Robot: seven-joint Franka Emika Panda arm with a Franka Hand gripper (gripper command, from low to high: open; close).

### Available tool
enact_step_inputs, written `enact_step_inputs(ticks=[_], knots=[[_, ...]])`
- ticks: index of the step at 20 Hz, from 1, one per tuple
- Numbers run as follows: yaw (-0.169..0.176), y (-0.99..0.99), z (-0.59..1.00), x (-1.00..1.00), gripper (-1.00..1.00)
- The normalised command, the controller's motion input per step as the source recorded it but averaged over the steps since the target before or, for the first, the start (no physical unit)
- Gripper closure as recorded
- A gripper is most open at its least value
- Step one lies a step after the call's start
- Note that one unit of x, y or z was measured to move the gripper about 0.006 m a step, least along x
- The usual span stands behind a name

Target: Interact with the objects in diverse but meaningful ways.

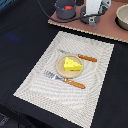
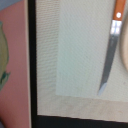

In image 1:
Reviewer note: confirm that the yellow toy cheese wedge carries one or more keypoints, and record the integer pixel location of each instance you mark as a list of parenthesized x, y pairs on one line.
[(71, 65)]

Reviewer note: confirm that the grey saucepan with handle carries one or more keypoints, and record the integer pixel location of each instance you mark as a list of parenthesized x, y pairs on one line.
[(92, 20)]

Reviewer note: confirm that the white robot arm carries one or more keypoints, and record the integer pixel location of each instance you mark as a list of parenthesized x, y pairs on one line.
[(98, 7)]

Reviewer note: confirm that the red toy tomato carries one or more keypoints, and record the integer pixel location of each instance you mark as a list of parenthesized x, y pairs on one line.
[(68, 7)]

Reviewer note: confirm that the brown toy stove board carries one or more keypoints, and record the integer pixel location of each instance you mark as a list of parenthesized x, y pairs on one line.
[(107, 26)]

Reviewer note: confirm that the knife with wooden handle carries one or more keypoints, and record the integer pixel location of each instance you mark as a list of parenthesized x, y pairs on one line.
[(68, 81)]

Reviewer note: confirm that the grey pot with handles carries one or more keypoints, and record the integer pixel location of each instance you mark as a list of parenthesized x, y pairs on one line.
[(61, 12)]

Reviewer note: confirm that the beige bowl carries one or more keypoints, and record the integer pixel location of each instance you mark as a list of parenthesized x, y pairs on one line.
[(122, 15)]

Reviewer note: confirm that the round wooden plate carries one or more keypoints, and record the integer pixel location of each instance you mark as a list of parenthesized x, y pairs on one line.
[(60, 66)]

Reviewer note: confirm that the beige woven placemat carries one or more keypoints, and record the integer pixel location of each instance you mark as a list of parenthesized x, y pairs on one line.
[(69, 102)]

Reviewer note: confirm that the fork with wooden handle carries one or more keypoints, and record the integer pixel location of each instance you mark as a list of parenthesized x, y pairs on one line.
[(80, 56)]

